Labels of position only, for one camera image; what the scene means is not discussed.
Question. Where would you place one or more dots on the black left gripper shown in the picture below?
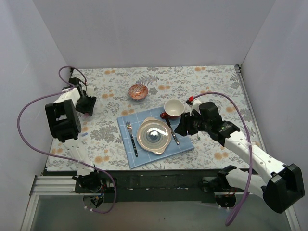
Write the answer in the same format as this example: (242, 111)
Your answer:
(86, 105)

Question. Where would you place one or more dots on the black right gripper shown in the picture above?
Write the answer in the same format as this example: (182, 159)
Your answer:
(184, 123)

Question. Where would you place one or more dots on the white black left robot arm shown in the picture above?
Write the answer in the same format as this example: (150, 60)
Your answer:
(65, 126)

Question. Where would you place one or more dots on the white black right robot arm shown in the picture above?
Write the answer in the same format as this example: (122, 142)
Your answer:
(278, 184)

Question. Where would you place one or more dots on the silver patterned knife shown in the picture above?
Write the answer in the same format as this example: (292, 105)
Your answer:
(172, 131)

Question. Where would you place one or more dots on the red white cup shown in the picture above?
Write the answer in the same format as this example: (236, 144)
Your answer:
(172, 109)

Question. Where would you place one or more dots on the cream grey plate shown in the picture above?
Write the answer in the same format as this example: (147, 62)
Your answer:
(153, 136)

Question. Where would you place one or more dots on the blue checked placemat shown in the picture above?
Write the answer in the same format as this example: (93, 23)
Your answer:
(145, 157)

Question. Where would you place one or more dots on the silver fork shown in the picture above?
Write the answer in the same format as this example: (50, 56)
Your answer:
(129, 128)

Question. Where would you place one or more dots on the red patterned bowl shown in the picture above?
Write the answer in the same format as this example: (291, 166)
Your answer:
(138, 92)

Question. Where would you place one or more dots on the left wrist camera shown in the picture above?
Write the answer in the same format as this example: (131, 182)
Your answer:
(90, 90)

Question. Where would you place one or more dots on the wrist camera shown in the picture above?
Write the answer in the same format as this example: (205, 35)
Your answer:
(90, 90)
(194, 104)

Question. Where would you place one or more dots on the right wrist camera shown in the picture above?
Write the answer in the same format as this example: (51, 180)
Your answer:
(194, 104)

